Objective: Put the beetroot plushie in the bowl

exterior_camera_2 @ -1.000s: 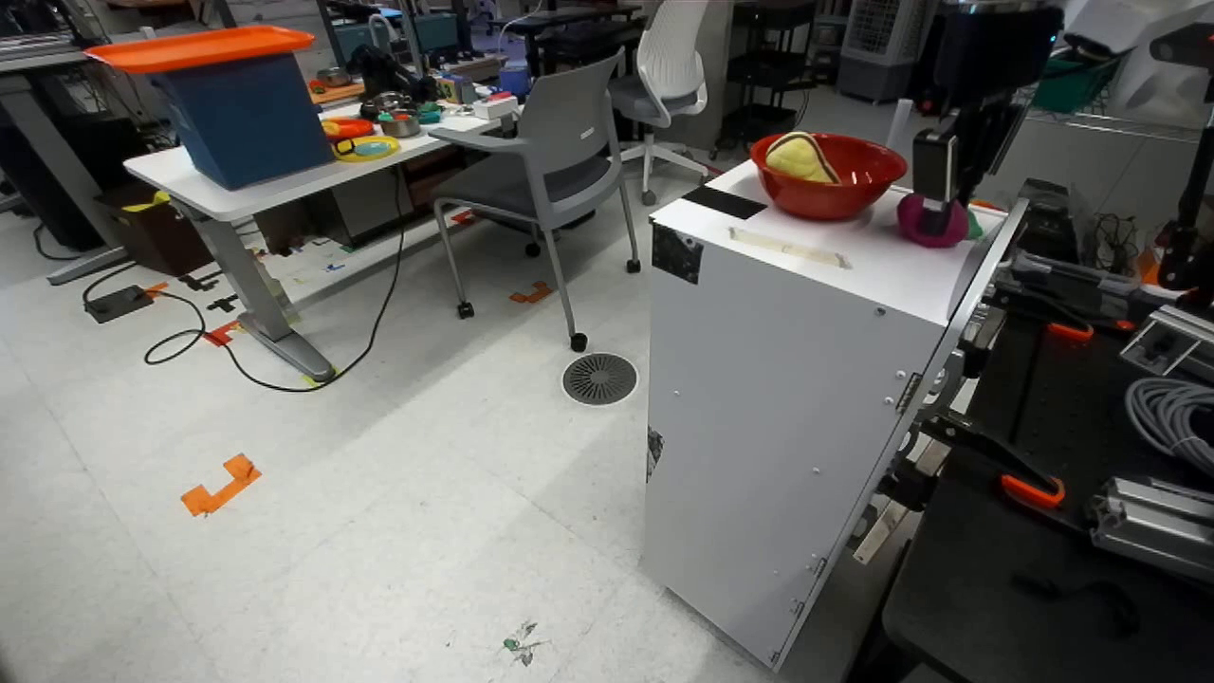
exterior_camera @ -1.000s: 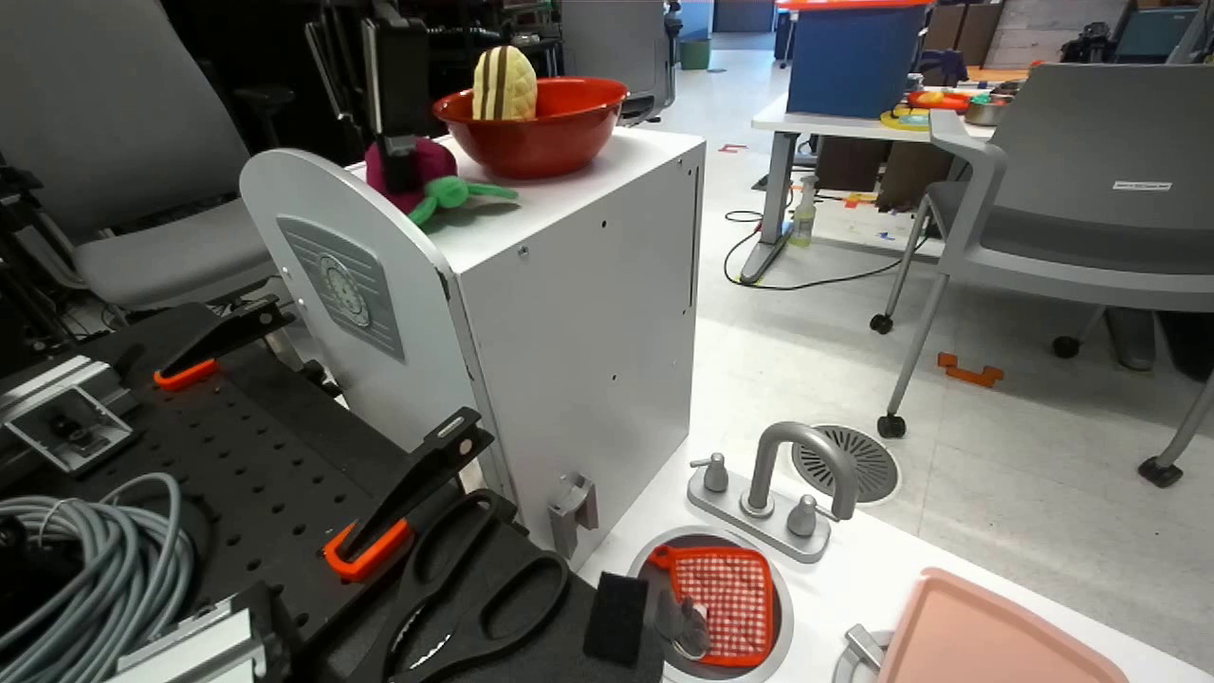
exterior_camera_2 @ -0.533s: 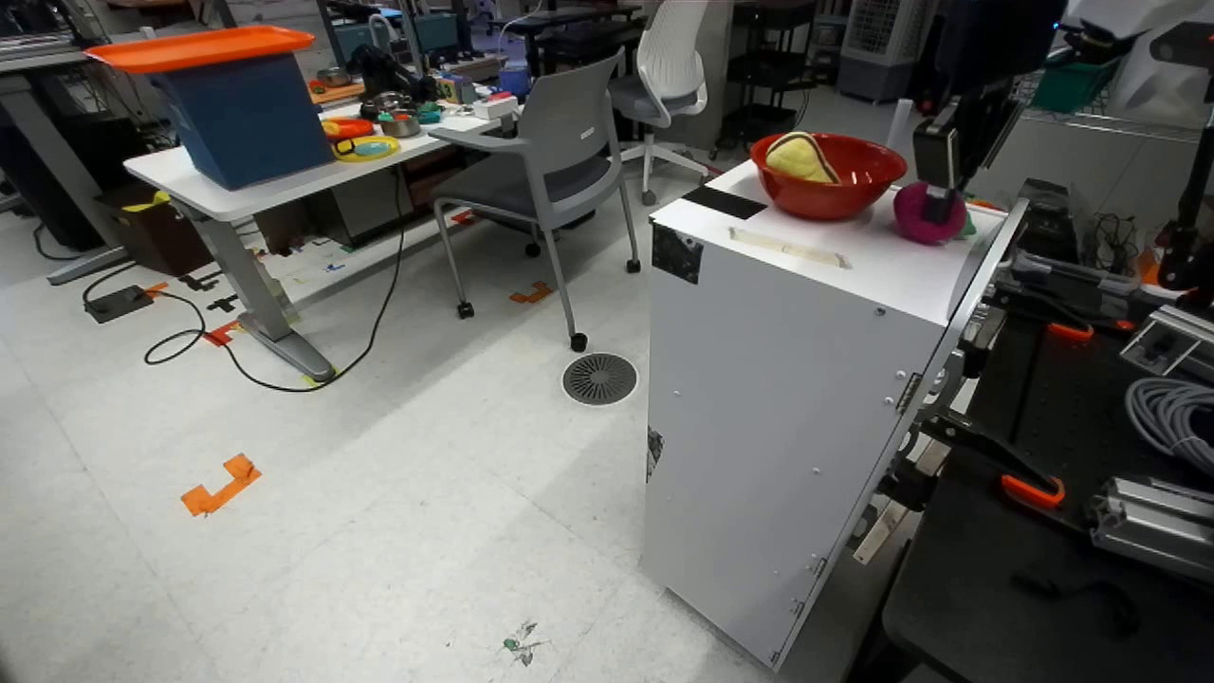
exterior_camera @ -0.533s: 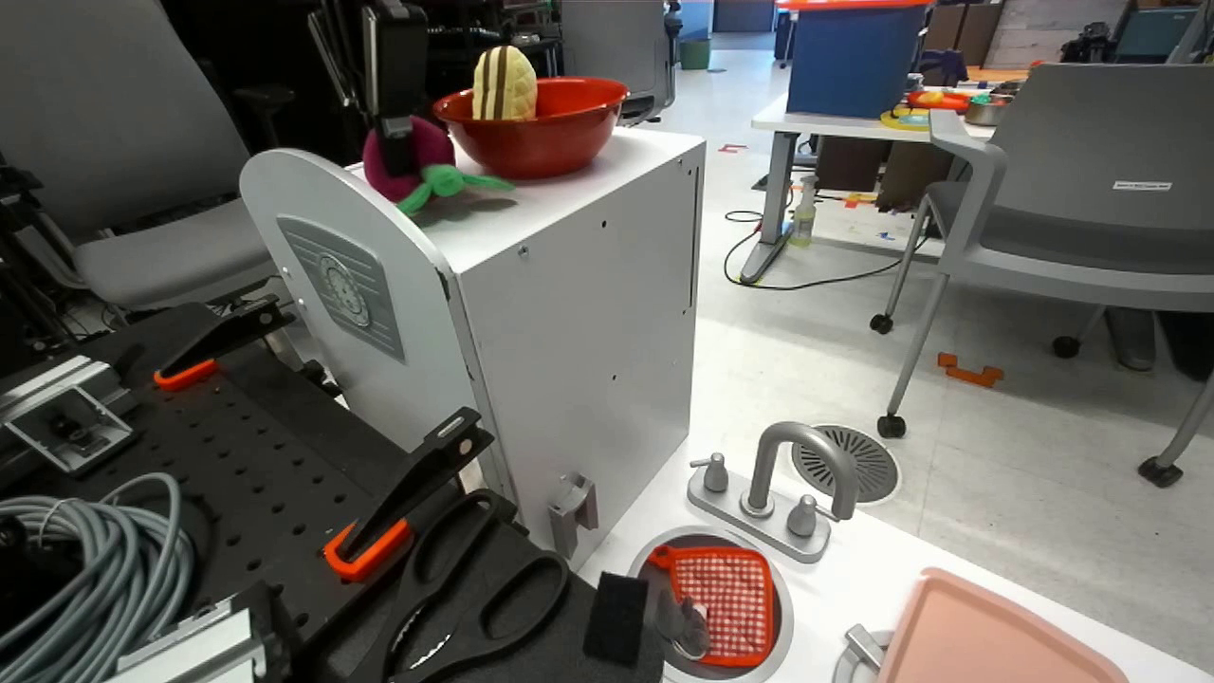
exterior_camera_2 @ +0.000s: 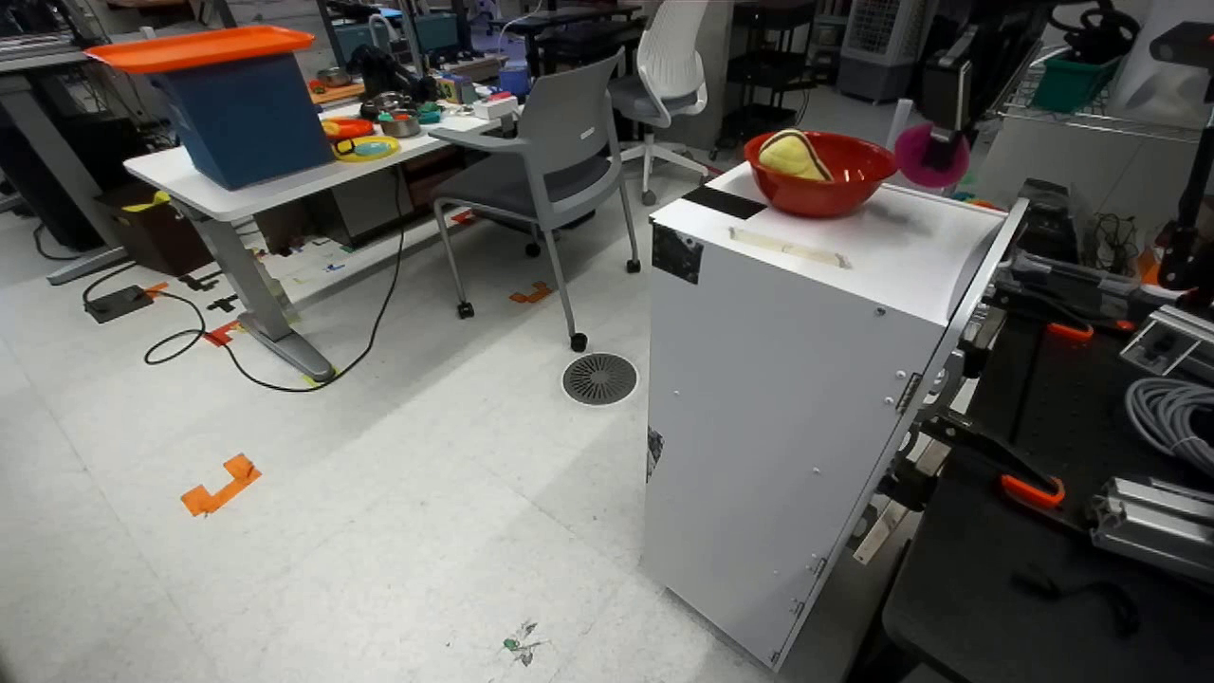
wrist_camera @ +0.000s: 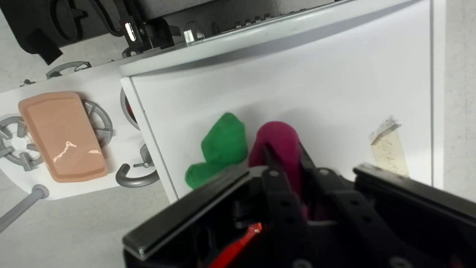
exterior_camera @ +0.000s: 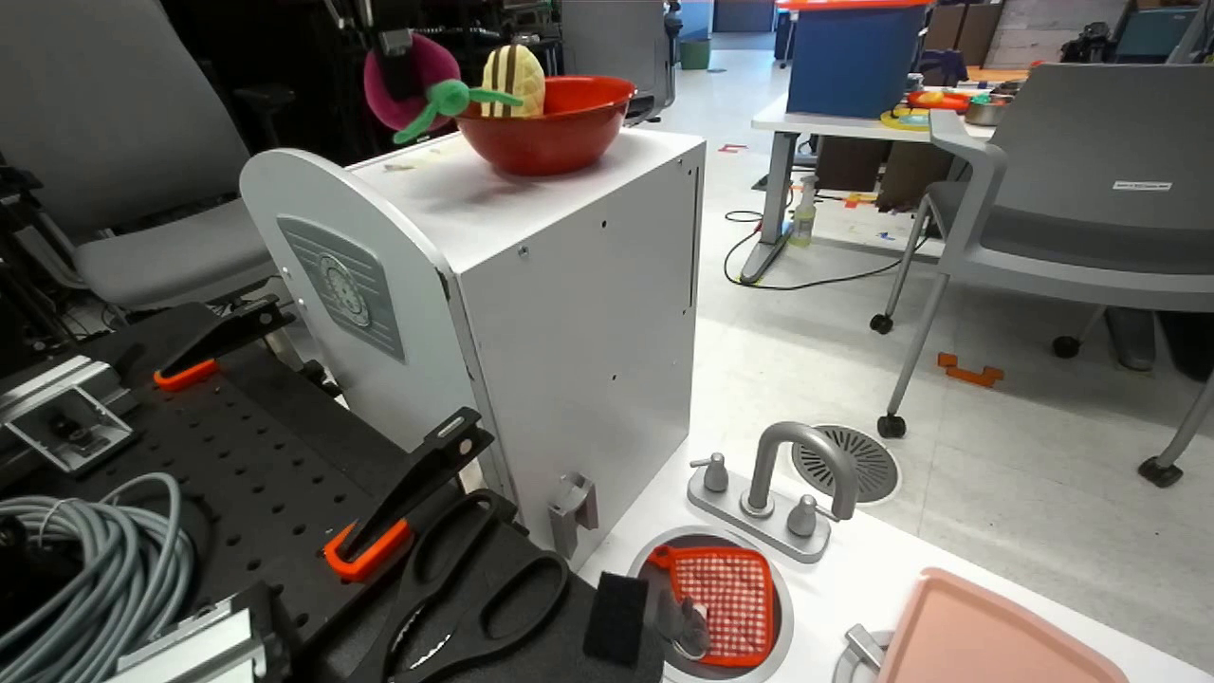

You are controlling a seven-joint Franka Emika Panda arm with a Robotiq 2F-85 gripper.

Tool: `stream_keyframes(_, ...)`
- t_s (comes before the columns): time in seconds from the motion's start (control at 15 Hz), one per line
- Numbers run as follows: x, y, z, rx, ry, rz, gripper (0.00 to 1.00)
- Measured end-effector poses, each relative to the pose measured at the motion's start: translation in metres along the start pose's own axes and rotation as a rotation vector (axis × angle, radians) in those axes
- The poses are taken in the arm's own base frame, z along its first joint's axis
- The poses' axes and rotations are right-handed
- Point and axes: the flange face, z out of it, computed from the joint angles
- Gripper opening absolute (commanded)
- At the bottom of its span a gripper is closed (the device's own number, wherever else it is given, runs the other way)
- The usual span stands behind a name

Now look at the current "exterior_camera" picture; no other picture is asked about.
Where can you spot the grey mesh chair on casters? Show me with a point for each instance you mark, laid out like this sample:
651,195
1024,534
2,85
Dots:
1102,213

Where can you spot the black perforated breadboard table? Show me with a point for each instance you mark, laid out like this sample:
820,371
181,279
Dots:
267,479

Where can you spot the small orange floor tape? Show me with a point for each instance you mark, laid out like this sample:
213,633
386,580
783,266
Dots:
973,375

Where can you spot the white toy cabinet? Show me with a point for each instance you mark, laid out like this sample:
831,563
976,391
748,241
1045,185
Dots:
572,317

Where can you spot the grey toy faucet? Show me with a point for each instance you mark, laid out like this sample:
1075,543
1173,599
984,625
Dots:
773,468

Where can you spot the yellow striped plushie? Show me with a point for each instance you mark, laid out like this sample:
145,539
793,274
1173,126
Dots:
516,76

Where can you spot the orange bin lid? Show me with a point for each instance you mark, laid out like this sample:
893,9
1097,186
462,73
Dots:
857,6

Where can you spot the white desk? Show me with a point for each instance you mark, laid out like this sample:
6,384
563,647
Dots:
783,166

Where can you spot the magenta beetroot plushie green leaves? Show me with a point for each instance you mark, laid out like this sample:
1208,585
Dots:
443,98

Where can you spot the cardboard box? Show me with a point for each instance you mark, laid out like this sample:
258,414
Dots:
884,171

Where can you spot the round grey floor drain cover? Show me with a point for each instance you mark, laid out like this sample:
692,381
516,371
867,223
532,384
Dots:
873,468

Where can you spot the black foam block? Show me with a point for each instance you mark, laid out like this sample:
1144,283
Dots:
621,622

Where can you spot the red plastic bowl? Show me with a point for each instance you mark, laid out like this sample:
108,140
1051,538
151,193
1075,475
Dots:
546,140

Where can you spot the blue storage bin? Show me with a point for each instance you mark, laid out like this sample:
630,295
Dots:
857,64

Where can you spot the pink plastic tray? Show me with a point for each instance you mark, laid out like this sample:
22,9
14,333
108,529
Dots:
987,641

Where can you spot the aluminium extrusion bar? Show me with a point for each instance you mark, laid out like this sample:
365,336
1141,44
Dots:
191,647

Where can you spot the small plastic bottle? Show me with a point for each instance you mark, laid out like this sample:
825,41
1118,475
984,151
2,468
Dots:
802,213

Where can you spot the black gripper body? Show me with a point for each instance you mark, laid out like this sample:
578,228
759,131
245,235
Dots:
380,22

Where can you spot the orange mesh strainer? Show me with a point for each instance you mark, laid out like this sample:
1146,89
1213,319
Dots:
721,600

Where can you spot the white toy kitchen counter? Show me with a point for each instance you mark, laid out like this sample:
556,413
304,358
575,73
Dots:
847,594

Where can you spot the grey padded office chair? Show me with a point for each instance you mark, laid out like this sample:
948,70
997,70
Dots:
127,154

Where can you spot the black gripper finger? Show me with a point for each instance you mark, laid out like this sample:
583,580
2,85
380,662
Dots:
403,70

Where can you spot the black scissors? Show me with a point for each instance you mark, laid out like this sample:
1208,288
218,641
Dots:
470,610

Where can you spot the white framed black square plate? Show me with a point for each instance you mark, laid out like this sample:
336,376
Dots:
64,429

